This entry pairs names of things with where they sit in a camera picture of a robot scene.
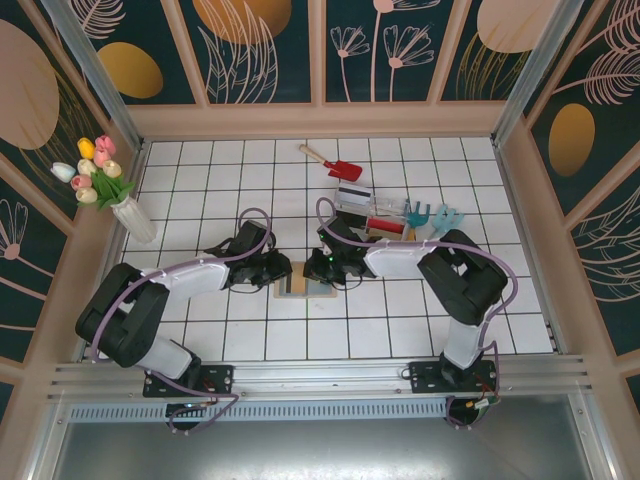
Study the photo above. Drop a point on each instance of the beige card holder wallet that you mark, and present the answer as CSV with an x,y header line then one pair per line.
x,y
322,290

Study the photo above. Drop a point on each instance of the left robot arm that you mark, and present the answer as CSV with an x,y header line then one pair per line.
x,y
195,280

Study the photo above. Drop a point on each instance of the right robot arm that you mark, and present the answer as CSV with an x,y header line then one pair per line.
x,y
400,260

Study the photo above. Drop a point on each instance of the red card white print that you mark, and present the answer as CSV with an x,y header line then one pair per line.
x,y
385,224

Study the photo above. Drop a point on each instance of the white magnetic stripe card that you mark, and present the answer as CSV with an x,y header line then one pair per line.
x,y
355,194

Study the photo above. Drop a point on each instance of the clear acrylic card organizer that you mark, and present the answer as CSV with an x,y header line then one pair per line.
x,y
387,205

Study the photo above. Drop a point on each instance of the teal toy rake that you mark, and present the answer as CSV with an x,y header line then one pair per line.
x,y
417,217

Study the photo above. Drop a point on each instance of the red toy shovel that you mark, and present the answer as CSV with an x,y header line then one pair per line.
x,y
345,170

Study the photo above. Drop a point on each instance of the light blue toy rake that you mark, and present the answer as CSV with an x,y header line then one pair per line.
x,y
447,220

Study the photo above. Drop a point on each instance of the white ribbed vase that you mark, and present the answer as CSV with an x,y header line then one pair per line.
x,y
134,220

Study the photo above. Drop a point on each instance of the green artificial tulip leaves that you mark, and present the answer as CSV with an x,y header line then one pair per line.
x,y
110,187

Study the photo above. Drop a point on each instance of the grey metal panel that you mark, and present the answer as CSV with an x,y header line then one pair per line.
x,y
320,450

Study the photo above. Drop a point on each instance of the peach artificial tulip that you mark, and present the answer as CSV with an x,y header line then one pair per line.
x,y
112,168

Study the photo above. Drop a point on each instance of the cream artificial tulip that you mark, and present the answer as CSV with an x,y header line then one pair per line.
x,y
87,196
86,166

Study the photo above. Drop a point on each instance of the pale pink artificial tulip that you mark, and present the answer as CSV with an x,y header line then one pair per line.
x,y
101,157

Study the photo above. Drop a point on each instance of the red pink artificial tulip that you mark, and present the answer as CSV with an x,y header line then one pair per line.
x,y
81,181

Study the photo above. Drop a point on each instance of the yellow artificial tulip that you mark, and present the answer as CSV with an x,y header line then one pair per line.
x,y
86,147

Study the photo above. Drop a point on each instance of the white blue artificial tulip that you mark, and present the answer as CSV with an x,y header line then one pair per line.
x,y
62,171

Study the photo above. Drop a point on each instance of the aluminium rail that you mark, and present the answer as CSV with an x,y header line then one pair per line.
x,y
320,377

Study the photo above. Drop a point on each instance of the aluminium frame post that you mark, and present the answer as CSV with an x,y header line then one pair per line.
x,y
540,65
95,75

